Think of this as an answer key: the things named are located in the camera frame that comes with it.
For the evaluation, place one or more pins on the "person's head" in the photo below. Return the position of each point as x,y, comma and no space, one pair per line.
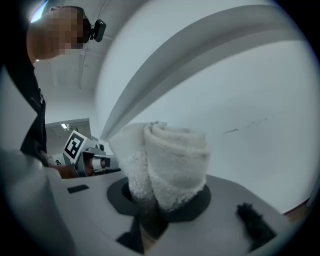
50,32

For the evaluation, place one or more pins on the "beige cloth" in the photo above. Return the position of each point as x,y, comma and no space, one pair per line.
175,160

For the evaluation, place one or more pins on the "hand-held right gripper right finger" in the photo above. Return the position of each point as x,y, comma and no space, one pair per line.
220,230

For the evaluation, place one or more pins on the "person's left forearm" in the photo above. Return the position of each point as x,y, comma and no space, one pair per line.
66,172

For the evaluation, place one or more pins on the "person's black shirt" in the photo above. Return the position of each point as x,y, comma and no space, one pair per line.
32,120

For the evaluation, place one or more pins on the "long ceiling light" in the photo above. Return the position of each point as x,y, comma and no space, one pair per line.
65,126

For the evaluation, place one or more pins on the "black head camera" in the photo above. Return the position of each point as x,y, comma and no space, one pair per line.
98,30

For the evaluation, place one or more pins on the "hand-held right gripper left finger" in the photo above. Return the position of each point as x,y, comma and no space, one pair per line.
87,207

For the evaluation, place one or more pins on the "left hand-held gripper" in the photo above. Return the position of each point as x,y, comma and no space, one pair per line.
73,146

